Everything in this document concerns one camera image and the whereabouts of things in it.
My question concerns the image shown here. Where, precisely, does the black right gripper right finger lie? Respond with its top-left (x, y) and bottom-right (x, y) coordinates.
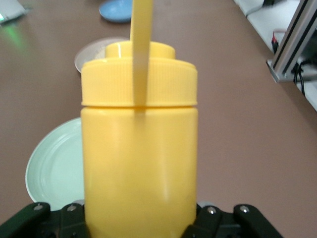
top-left (182, 202), bottom-right (283, 238)

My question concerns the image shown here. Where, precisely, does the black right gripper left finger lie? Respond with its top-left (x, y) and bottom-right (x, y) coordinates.
top-left (0, 202), bottom-right (91, 238)

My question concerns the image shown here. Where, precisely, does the yellow squeeze bottle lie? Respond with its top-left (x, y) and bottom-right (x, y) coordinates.
top-left (81, 0), bottom-right (199, 238)

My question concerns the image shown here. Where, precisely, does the mint green plate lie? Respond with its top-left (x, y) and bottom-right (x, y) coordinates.
top-left (25, 117), bottom-right (85, 207)

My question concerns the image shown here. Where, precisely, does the beige plate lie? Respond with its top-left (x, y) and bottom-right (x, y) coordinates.
top-left (74, 37), bottom-right (130, 74)

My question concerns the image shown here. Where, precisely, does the blue plate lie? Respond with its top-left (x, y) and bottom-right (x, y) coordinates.
top-left (99, 0), bottom-right (135, 24)

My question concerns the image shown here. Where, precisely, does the red display electronics module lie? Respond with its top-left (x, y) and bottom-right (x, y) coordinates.
top-left (271, 28), bottom-right (287, 53)

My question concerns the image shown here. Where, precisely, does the aluminium camera mount post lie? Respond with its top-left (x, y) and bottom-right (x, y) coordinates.
top-left (265, 0), bottom-right (317, 84)

